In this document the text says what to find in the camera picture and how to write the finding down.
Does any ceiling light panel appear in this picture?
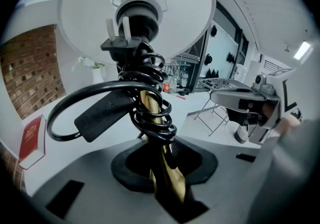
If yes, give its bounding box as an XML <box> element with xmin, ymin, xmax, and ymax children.
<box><xmin>293</xmin><ymin>41</ymin><xmax>312</xmax><ymax>61</ymax></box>

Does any grey metal folding rack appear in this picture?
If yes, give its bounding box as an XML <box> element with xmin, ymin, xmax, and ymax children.
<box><xmin>193</xmin><ymin>77</ymin><xmax>252</xmax><ymax>137</ymax></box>

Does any person's right hand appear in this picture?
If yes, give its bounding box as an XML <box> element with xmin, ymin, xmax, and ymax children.
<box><xmin>276</xmin><ymin>113</ymin><xmax>301</xmax><ymax>135</ymax></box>

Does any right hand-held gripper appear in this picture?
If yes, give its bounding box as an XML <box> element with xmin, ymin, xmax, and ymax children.
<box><xmin>210</xmin><ymin>68</ymin><xmax>302</xmax><ymax>146</ymax></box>

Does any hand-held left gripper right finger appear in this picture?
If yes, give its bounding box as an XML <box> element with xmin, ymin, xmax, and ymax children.
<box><xmin>172</xmin><ymin>135</ymin><xmax>261</xmax><ymax>224</ymax></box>

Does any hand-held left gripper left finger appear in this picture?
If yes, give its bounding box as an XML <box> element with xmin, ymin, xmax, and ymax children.
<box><xmin>32</xmin><ymin>139</ymin><xmax>181</xmax><ymax>224</ymax></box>

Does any red gold-printed book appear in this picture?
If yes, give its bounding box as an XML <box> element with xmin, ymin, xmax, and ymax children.
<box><xmin>18</xmin><ymin>114</ymin><xmax>48</xmax><ymax>170</ymax></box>

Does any pale teal wall panel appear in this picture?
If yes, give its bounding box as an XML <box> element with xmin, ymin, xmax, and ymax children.
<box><xmin>207</xmin><ymin>21</ymin><xmax>240</xmax><ymax>80</ymax></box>

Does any white shade brass table lamp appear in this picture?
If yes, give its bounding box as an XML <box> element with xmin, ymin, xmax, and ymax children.
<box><xmin>46</xmin><ymin>0</ymin><xmax>217</xmax><ymax>204</ymax></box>

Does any woven grey basket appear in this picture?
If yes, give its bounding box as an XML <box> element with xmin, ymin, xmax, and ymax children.
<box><xmin>233</xmin><ymin>124</ymin><xmax>250</xmax><ymax>144</ymax></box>

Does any white ceramic vase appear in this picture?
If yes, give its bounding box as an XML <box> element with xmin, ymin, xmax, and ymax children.
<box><xmin>91</xmin><ymin>67</ymin><xmax>105</xmax><ymax>85</ymax></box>

